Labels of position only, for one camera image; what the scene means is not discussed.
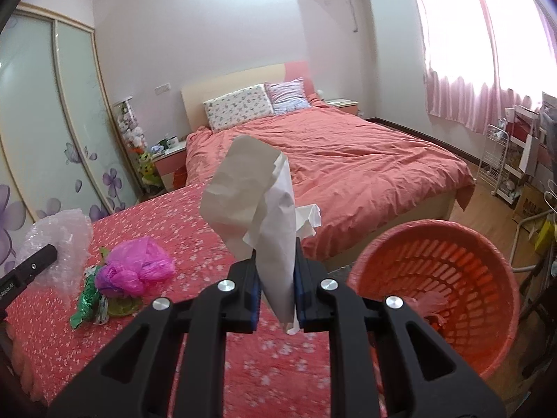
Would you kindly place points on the small white tissue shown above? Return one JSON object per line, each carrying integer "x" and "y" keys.
{"x": 308, "y": 222}

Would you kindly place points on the stuffed toys hanging rack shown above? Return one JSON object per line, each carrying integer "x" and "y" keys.
{"x": 132, "y": 126}

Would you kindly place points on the white metal frame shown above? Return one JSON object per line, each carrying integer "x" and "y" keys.
{"x": 515, "y": 244}

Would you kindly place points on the white mug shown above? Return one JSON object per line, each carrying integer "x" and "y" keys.
{"x": 172, "y": 142}

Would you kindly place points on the white trolley shelf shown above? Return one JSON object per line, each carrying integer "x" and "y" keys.
{"x": 528, "y": 152}

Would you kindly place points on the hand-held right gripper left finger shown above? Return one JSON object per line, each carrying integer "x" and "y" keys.
{"x": 254, "y": 300}

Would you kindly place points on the pink nightstand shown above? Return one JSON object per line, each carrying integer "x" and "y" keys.
{"x": 172, "y": 167}
{"x": 343, "y": 106}

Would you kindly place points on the yellow green plush toy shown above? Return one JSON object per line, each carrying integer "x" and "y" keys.
{"x": 148, "y": 170}

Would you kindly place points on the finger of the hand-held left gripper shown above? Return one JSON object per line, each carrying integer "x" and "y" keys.
{"x": 41, "y": 261}

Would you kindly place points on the green foil wrapper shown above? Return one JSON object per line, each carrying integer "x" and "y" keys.
{"x": 89, "y": 300}

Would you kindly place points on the pale pink plastic bag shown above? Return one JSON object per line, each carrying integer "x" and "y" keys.
{"x": 428, "y": 302}

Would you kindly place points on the bed with red duvet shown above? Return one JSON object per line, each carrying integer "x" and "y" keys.
{"x": 370, "y": 161}

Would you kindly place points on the red floral tablecloth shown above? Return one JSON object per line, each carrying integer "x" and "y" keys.
{"x": 174, "y": 226}

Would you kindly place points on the orange plastic laundry basket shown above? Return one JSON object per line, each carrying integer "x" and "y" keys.
{"x": 478, "y": 278}

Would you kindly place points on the striped pink pillow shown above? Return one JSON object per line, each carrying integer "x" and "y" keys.
{"x": 287, "y": 96}

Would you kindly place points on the floral white pillow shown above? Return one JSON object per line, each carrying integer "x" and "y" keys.
{"x": 239, "y": 106}

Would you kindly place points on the white air conditioner pipe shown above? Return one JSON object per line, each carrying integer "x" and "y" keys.
{"x": 354, "y": 8}

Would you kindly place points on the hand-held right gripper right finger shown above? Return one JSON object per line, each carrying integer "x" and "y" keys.
{"x": 301, "y": 305}

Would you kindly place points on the beige and pink headboard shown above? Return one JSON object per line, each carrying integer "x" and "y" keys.
{"x": 226, "y": 80}

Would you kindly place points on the pink curtain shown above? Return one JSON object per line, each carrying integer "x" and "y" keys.
{"x": 549, "y": 43}
{"x": 452, "y": 96}

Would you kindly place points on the wall switch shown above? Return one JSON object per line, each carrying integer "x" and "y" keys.
{"x": 162, "y": 89}

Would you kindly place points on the cardboard box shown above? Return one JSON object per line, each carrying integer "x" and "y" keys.
{"x": 528, "y": 209}

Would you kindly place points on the clear bubble wrap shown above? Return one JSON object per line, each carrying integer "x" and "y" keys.
{"x": 65, "y": 244}

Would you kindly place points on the sliding door wardrobe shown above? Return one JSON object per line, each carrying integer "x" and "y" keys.
{"x": 43, "y": 117}

